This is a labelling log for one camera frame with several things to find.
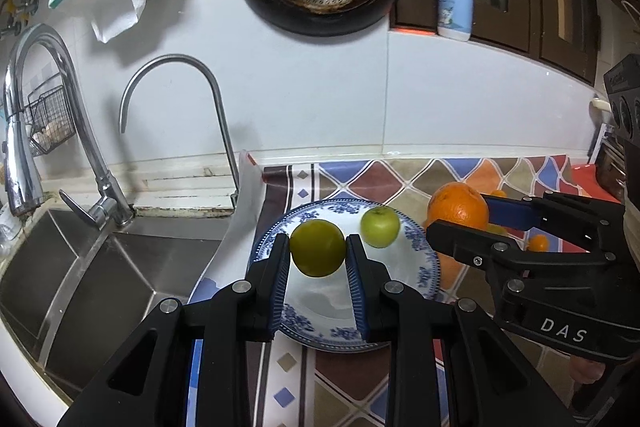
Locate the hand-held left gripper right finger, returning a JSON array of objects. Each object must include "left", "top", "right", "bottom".
[{"left": 345, "top": 234, "right": 583, "bottom": 427}]

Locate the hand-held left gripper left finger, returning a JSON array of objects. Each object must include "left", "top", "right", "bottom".
[{"left": 57, "top": 234, "right": 291, "bottom": 427}]

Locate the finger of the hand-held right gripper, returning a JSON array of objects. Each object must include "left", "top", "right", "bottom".
[
  {"left": 481, "top": 191, "right": 627, "bottom": 254},
  {"left": 425, "top": 219, "right": 618, "bottom": 324}
]

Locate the large orange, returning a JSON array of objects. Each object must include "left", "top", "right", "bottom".
[{"left": 426, "top": 182, "right": 490, "bottom": 233}]

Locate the blue and white plate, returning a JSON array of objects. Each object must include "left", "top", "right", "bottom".
[{"left": 254, "top": 199, "right": 441, "bottom": 353}]

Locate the yellow-green round plum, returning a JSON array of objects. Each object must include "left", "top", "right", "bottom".
[{"left": 290, "top": 219, "right": 347, "bottom": 279}]

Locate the green apple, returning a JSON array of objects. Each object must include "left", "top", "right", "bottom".
[{"left": 361, "top": 206, "right": 401, "bottom": 249}]

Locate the person's right hand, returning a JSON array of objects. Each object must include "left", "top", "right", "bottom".
[{"left": 569, "top": 354, "right": 607, "bottom": 386}]

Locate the red plastic object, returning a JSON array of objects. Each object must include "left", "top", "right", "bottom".
[{"left": 570, "top": 164, "right": 621, "bottom": 202}]

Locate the colourful patterned counter mat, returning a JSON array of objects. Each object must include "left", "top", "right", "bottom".
[{"left": 187, "top": 154, "right": 626, "bottom": 427}]

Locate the stainless steel sink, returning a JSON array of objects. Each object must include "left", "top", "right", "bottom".
[{"left": 0, "top": 207, "right": 236, "bottom": 400}]

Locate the thin gooseneck faucet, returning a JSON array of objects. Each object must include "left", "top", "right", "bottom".
[{"left": 118, "top": 54, "right": 241, "bottom": 208}]

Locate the chrome pull-down faucet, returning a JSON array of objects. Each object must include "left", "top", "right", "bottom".
[{"left": 2, "top": 24, "right": 136, "bottom": 230}]

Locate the black wire basket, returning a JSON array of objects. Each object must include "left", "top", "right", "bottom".
[{"left": 27, "top": 84, "right": 78, "bottom": 156}]

